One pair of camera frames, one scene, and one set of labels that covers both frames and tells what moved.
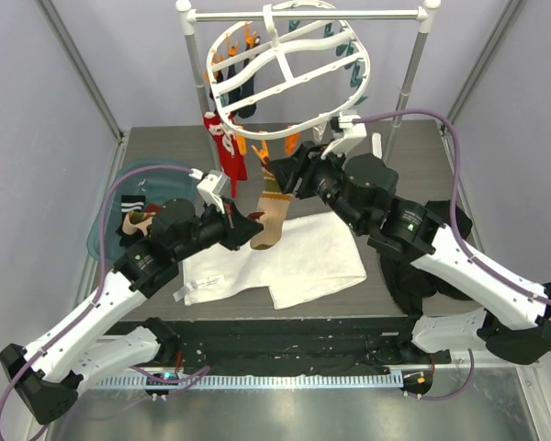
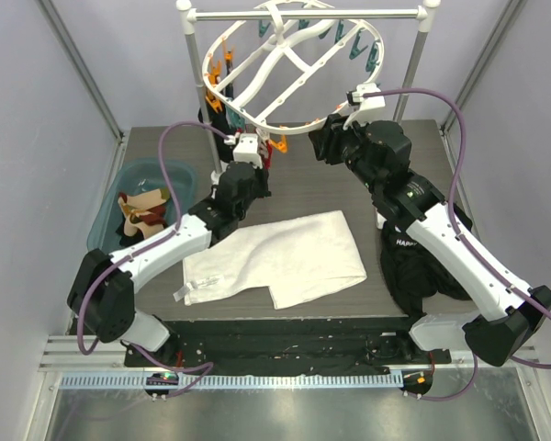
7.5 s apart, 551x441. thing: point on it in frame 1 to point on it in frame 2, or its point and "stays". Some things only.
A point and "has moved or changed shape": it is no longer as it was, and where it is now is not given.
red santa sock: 234,163 to 265,151
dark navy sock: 231,97 to 219,120
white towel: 310,257 stays
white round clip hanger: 303,65 has moved or changed shape
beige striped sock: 137,220 stays
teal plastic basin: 159,180 stays
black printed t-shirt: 410,284 stays
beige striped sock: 272,212 to 134,203
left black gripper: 243,229 to 263,175
